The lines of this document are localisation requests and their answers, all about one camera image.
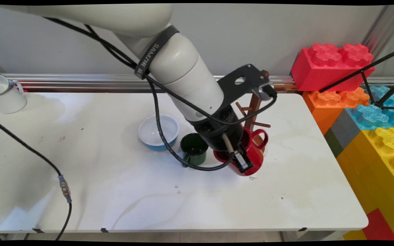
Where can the blue giant building block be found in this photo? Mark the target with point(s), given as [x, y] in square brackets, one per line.
[371, 116]

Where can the red giant building block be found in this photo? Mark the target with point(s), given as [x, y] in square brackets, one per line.
[320, 70]

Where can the grey giant building block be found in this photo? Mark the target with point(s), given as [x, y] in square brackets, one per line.
[344, 128]

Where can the aluminium rail profile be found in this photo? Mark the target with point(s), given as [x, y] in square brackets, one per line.
[80, 82]

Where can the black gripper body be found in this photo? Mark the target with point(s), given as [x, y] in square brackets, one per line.
[221, 133]

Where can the white enamel mug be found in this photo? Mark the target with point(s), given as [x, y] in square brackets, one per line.
[7, 97]

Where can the small red building block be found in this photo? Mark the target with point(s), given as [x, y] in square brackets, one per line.
[380, 227]

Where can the black tripod stand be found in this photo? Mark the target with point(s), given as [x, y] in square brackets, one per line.
[366, 80]

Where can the white and blue bowl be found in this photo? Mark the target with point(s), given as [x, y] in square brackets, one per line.
[152, 131]

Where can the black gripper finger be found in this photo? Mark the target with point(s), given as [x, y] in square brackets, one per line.
[237, 152]
[245, 162]

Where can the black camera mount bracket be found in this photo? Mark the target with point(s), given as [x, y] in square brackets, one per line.
[241, 87]

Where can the dark green building block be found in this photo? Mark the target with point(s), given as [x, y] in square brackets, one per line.
[333, 143]

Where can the red mug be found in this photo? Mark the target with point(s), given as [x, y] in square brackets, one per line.
[255, 153]

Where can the brown wooden mug tree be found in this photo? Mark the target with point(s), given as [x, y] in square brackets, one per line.
[254, 112]

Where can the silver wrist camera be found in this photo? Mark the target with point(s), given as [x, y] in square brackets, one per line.
[265, 91]

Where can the dark green mug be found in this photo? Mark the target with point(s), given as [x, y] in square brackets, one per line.
[195, 150]

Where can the yellow giant building block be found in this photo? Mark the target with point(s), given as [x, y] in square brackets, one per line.
[375, 171]

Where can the orange giant building block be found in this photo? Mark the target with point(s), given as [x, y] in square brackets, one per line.
[323, 109]

